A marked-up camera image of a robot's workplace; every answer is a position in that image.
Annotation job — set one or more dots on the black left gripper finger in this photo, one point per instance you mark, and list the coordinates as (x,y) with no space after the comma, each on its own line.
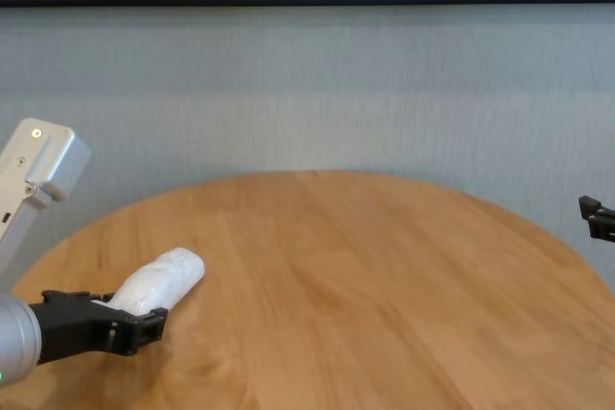
(139,330)
(98,298)

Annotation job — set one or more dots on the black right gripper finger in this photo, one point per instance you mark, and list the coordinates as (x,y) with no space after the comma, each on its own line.
(595,218)

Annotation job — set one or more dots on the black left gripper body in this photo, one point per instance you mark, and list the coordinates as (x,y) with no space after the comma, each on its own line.
(72,328)

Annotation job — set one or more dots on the white plastic-wrapped sandbag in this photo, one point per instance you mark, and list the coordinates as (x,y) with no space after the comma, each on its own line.
(163,275)

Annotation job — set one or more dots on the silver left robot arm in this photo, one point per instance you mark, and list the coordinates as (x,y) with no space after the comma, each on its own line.
(14,338)

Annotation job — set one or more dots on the black horizontal wall rail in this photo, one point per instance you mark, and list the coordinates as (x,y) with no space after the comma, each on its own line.
(307,0)

